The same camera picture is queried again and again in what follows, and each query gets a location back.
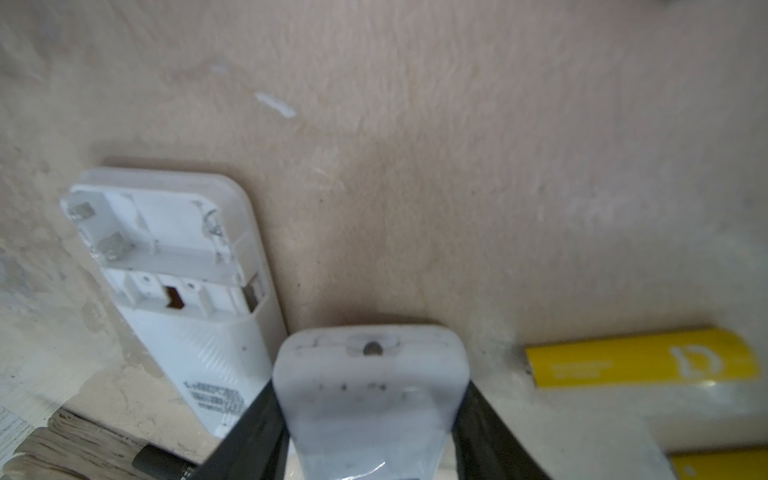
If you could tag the red remote control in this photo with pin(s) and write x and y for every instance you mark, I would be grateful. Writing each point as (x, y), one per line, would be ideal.
(371, 402)

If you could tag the colourful paperback book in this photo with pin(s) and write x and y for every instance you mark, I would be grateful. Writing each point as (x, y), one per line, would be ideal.
(73, 447)

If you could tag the white remote control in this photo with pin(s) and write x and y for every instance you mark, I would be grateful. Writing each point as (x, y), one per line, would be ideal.
(187, 270)

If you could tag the yellow battery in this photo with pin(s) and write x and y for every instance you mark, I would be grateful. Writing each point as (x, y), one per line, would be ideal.
(721, 465)
(682, 357)

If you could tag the black white marker pen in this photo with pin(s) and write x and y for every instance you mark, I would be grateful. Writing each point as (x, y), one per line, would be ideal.
(162, 465)

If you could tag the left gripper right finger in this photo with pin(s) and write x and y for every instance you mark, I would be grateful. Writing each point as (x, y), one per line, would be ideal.
(485, 447)

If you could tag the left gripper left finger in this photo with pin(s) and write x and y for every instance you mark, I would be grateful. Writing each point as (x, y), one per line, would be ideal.
(257, 446)

